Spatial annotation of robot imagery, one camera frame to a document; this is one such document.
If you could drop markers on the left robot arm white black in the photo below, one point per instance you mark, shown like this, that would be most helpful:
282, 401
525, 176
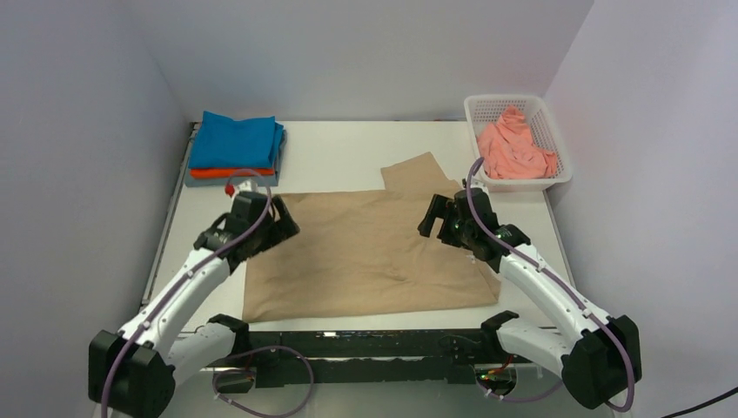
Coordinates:
161, 323

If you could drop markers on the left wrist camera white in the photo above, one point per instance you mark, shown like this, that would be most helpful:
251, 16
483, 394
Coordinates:
232, 190

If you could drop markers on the pink t shirt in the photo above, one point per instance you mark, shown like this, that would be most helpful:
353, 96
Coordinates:
509, 151

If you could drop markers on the folded blue t shirt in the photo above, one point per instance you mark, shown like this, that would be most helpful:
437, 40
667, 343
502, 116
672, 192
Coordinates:
223, 142

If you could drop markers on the beige t shirt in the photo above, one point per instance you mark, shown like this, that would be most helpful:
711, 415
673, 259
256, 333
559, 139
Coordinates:
360, 253

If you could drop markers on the aluminium frame rail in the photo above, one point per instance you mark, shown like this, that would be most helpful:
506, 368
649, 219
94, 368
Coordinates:
137, 371

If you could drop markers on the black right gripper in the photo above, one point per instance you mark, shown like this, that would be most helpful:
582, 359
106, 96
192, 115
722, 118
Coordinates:
444, 208

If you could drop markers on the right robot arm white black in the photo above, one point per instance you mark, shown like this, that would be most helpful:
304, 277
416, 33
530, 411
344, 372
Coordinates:
559, 317

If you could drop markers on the folded orange t shirt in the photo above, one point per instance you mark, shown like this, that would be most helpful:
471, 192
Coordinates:
223, 173

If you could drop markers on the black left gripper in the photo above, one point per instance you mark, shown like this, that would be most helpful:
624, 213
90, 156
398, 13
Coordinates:
280, 229

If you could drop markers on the white plastic laundry basket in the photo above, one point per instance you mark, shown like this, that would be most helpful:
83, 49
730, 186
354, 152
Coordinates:
483, 109

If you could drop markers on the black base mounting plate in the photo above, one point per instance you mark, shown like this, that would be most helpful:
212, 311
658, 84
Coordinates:
277, 359

